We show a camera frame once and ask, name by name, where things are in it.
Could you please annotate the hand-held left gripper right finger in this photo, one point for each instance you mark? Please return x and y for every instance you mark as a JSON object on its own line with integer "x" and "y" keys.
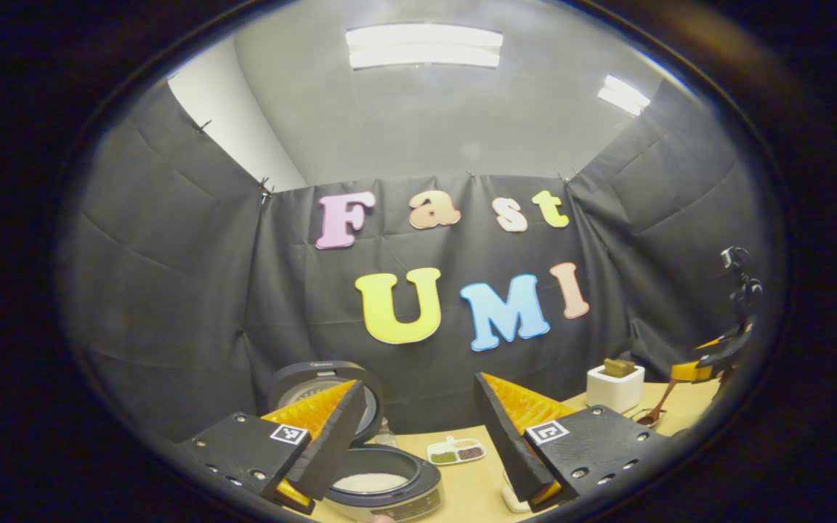
{"x": 502, "y": 443}

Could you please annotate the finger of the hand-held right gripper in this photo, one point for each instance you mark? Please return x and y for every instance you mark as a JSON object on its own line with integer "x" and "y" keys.
{"x": 684, "y": 372}

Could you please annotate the brown bread slice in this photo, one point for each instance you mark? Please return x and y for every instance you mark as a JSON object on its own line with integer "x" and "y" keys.
{"x": 618, "y": 367}

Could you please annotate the brown wooden spoon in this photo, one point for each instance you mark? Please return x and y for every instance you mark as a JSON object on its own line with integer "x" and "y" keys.
{"x": 658, "y": 403}

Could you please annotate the black backdrop cloth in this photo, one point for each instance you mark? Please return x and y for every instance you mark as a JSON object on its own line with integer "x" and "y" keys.
{"x": 171, "y": 290}

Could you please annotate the small ceiling light panel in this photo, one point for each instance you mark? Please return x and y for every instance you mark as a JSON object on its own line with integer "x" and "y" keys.
{"x": 623, "y": 94}

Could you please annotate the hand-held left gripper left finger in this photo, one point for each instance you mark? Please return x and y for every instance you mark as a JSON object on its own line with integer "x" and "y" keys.
{"x": 338, "y": 443}

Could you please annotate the white rice container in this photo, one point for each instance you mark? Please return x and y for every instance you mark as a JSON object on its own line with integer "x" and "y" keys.
{"x": 513, "y": 500}

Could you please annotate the silver black rice cooker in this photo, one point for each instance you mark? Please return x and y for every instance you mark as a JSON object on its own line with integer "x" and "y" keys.
{"x": 389, "y": 465}

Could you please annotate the white toaster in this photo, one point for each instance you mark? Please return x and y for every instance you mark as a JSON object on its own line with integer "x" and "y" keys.
{"x": 615, "y": 392}

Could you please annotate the white divided grain dish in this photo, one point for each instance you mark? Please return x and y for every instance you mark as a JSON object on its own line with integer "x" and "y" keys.
{"x": 455, "y": 453}

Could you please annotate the small clear bottle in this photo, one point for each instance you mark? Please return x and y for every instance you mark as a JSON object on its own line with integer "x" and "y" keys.
{"x": 386, "y": 436}

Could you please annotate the long ceiling light panel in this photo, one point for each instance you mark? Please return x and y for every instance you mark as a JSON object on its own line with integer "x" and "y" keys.
{"x": 424, "y": 46}

